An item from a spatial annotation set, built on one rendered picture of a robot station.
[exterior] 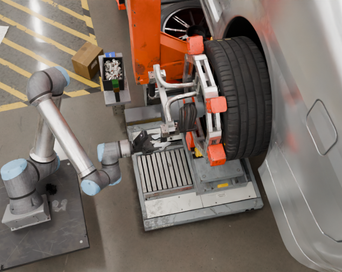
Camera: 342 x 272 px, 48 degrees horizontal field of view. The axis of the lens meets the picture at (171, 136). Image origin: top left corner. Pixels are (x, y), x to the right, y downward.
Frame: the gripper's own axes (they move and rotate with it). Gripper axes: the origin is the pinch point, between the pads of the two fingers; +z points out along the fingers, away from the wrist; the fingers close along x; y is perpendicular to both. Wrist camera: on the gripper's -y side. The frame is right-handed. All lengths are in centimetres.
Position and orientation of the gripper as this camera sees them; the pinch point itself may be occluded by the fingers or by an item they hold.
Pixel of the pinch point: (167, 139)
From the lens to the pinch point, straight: 200.8
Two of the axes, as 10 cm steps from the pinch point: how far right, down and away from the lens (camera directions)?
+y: -0.3, 4.9, 8.7
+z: 9.8, -1.7, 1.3
